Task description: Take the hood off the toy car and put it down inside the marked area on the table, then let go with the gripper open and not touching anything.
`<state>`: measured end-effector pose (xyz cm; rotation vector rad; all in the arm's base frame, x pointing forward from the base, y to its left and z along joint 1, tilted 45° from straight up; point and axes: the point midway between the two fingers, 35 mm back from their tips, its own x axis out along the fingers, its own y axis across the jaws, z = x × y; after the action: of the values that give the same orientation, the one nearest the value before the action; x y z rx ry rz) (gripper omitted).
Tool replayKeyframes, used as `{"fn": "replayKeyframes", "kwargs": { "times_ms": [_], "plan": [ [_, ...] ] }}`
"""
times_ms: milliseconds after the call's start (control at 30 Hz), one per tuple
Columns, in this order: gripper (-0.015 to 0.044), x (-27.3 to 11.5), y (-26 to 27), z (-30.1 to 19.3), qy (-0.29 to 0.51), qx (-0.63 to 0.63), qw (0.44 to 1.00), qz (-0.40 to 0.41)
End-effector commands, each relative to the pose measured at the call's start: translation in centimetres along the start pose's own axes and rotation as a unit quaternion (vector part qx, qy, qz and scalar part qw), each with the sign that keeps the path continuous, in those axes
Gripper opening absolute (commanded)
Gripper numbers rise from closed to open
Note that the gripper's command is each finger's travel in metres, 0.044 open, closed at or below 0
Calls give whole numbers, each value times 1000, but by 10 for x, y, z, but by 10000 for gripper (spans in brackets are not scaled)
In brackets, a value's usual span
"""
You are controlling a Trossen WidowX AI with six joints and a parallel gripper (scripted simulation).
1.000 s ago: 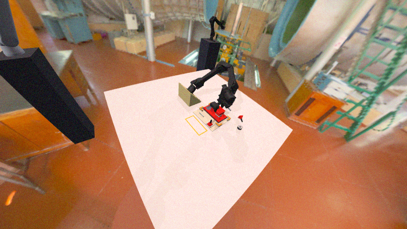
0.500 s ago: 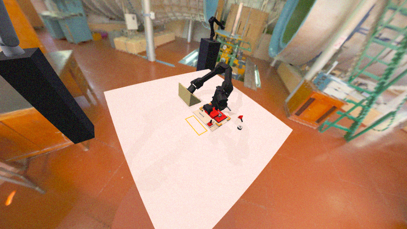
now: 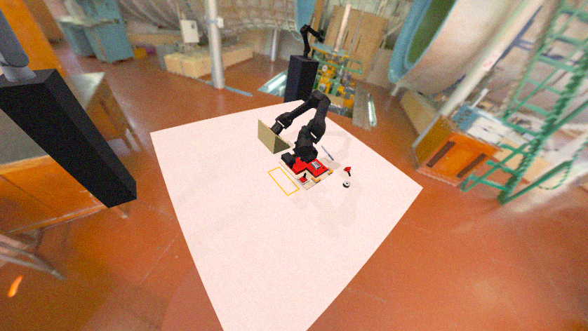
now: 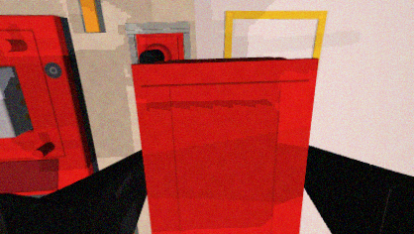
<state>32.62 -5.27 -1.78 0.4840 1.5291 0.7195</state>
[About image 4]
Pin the yellow rectangular frame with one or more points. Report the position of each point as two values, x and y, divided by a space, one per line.
309 15

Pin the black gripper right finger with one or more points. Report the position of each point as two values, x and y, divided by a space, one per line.
354 197

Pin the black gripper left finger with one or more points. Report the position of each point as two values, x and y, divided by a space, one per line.
107 202

